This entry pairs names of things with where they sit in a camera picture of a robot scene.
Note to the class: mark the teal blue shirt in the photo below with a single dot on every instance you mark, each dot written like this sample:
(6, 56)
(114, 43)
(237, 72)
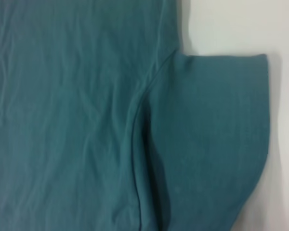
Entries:
(98, 120)

